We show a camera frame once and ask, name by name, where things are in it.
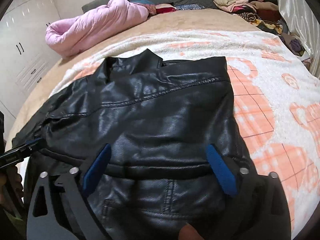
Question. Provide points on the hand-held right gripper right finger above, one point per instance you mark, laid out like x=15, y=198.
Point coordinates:
x=220, y=170

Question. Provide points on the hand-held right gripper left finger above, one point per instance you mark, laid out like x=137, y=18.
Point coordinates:
x=98, y=170

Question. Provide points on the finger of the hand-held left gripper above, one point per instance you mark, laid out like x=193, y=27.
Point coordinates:
x=15, y=155

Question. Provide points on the black leather jacket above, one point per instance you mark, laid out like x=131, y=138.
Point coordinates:
x=162, y=117

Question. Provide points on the pile of folded clothes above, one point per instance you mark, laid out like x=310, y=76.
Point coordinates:
x=250, y=5

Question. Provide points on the person's left hand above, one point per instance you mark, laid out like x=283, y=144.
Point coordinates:
x=17, y=183

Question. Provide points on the person's right hand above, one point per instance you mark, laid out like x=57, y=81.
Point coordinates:
x=190, y=233

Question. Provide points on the white and orange printed blanket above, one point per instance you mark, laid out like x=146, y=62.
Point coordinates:
x=275, y=92

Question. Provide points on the white wardrobe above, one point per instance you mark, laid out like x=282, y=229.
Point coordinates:
x=25, y=42

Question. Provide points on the pink quilt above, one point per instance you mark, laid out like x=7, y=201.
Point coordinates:
x=100, y=25

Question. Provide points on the bed with tan sheet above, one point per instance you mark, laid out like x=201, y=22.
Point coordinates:
x=187, y=20

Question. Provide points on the blue patterned cloth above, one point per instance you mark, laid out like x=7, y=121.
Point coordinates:
x=190, y=7

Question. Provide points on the red cloth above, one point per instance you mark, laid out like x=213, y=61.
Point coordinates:
x=165, y=9

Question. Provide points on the teal cloth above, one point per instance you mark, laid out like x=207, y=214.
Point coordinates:
x=143, y=3

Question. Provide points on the white satin curtain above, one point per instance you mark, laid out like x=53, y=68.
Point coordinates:
x=297, y=10

